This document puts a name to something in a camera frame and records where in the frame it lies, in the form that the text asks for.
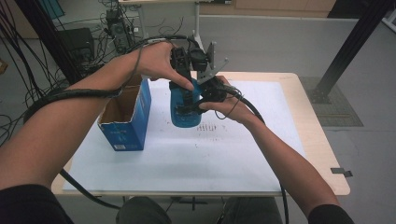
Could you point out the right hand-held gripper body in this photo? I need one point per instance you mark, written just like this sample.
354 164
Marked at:
214 91

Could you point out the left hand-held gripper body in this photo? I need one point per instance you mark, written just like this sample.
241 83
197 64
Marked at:
180 60

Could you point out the blue plastic bottle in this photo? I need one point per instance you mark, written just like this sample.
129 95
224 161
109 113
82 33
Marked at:
186 119

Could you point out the blue cardboard box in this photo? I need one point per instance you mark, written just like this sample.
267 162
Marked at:
130 130

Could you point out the person's left hand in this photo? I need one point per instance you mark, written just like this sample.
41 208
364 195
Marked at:
155 62

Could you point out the person's right hand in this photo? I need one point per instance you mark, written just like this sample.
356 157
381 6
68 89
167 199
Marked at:
233 109

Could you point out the white table sheet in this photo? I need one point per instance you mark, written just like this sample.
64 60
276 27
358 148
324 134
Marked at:
202 161

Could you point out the black computer tower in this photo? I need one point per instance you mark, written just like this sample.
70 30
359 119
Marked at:
120 32

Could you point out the black equipment case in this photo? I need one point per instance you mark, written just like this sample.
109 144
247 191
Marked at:
76 43

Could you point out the wooden cabinet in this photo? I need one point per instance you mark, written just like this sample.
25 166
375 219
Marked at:
280 7

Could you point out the black table clip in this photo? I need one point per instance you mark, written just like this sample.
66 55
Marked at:
341 172

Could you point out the person's black right sleeve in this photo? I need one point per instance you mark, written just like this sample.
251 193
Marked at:
331 216

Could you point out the person's black sleeve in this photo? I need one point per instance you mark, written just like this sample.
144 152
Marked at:
28 207
331 216

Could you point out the person's black left sleeve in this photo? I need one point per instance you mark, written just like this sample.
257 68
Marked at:
28 207

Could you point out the white desk frame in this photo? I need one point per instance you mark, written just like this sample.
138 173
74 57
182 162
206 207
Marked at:
198 18

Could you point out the black metal post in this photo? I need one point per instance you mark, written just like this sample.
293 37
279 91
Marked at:
355 40
53 40

